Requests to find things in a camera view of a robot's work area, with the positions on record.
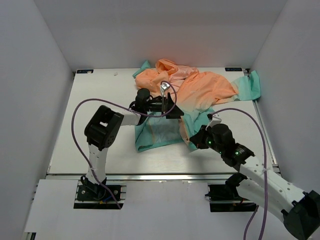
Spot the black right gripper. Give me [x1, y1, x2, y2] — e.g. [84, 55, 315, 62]
[190, 125, 224, 154]

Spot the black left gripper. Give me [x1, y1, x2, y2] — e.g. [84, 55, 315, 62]
[144, 93, 184, 119]

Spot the orange and teal jacket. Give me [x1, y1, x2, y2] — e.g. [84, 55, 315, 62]
[133, 58, 261, 152]

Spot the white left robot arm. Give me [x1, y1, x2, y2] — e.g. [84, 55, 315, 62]
[84, 88, 184, 200]

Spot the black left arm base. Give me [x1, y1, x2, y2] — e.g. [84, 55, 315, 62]
[73, 175, 127, 210]

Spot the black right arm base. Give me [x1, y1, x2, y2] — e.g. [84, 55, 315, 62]
[204, 172, 257, 213]

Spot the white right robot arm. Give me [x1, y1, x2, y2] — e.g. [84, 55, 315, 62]
[190, 123, 320, 240]

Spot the blue right table label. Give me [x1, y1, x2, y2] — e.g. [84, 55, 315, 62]
[224, 67, 243, 72]

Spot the blue table label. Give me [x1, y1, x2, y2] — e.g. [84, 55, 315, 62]
[76, 69, 94, 74]
[224, 67, 243, 72]

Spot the blue left table label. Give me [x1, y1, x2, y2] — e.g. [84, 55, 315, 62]
[76, 69, 94, 74]

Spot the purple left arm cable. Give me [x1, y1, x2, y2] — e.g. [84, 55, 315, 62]
[71, 80, 178, 210]

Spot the aluminium table edge rail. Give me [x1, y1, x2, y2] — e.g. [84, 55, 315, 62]
[45, 172, 234, 181]

